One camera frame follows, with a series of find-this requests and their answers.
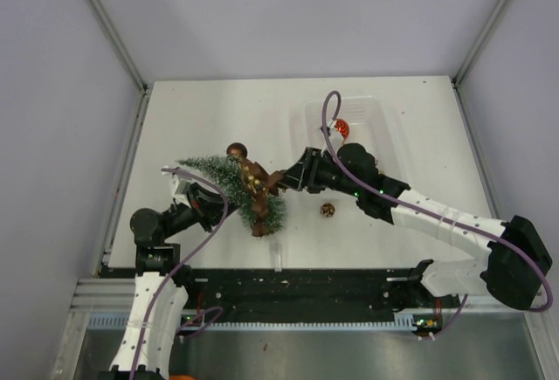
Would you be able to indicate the left aluminium corner post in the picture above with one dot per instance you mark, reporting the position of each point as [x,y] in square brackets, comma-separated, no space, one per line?
[108,28]

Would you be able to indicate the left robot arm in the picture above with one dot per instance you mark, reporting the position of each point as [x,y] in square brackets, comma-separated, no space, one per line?
[162,281]

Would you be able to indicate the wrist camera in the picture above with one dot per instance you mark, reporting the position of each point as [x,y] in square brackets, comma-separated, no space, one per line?
[180,182]
[333,139]

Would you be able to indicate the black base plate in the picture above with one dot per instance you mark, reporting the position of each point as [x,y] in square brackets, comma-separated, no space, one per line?
[311,295]

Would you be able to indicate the white cable duct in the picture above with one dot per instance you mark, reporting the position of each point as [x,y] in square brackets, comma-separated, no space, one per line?
[405,322]

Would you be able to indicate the matte brown bauble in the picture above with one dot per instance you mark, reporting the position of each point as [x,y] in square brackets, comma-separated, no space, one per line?
[237,149]

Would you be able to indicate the white plastic basket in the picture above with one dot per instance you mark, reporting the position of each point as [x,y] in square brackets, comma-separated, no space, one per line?
[367,125]

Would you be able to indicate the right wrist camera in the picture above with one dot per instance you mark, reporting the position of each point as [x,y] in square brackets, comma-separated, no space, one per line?
[333,139]

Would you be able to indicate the right aluminium corner post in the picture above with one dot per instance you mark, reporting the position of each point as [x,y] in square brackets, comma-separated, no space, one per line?
[486,32]

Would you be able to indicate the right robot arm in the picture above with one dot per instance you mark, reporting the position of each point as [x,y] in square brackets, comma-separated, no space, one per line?
[507,259]

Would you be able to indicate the faceted brown bauble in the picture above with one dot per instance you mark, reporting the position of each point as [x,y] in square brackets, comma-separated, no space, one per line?
[275,177]

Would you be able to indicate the brown and gold ornament garland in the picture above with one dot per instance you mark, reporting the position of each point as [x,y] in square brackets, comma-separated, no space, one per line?
[255,181]

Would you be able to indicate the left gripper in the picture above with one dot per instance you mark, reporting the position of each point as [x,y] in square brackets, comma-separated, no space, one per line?
[209,217]

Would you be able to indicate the aluminium corner post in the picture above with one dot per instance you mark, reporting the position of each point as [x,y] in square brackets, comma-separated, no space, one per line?
[486,32]
[108,28]

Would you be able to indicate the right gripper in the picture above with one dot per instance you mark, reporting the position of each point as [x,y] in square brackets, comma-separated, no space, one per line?
[304,175]

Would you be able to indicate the red glitter bauble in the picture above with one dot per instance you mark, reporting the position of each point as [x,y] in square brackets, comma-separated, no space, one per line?
[343,128]

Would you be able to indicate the brown pine cone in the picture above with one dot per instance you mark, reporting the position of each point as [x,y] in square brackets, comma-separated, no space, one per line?
[327,210]

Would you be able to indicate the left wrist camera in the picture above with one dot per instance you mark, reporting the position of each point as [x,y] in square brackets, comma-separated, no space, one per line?
[180,182]

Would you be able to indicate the small green christmas tree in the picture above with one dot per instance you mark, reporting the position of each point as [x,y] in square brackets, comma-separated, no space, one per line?
[224,172]

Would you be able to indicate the aluminium frame rail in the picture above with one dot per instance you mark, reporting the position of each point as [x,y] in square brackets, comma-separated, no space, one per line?
[91,294]

